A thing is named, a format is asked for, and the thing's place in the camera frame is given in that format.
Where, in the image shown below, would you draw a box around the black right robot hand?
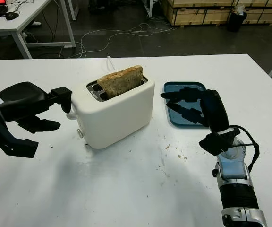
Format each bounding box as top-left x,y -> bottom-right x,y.
160,87 -> 230,134

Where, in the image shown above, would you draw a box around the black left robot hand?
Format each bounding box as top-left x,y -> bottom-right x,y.
0,81 -> 73,134

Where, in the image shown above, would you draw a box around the cream white two-slot toaster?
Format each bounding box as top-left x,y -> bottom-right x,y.
65,77 -> 155,149

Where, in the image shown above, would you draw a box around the toasted bread slice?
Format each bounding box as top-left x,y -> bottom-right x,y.
97,64 -> 144,99

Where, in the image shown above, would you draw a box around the blue plastic tray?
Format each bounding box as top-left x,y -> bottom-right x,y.
163,81 -> 208,129

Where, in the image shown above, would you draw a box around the white office desk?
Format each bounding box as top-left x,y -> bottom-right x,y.
0,0 -> 77,59

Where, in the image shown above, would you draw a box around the black computer mouse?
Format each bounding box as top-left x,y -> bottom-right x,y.
5,11 -> 19,20

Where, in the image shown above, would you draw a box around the black trash bin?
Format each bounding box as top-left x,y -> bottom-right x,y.
227,10 -> 248,33

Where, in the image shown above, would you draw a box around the stacked wooden crates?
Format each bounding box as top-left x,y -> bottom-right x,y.
161,0 -> 272,26

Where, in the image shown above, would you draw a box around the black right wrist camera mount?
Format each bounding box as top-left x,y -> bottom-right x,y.
198,127 -> 242,157

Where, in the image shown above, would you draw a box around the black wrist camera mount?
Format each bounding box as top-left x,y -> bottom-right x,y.
198,127 -> 242,157
0,93 -> 39,159

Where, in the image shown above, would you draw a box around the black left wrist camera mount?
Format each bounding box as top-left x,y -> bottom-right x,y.
0,93 -> 39,159

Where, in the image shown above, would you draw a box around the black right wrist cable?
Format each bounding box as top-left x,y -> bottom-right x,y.
230,125 -> 261,175

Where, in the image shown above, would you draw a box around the white toaster power cord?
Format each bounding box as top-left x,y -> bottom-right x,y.
106,55 -> 115,71

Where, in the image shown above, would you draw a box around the long white cable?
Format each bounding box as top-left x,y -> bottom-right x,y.
80,21 -> 176,59

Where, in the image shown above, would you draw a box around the white desk frame leg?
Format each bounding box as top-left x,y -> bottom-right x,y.
140,0 -> 153,17

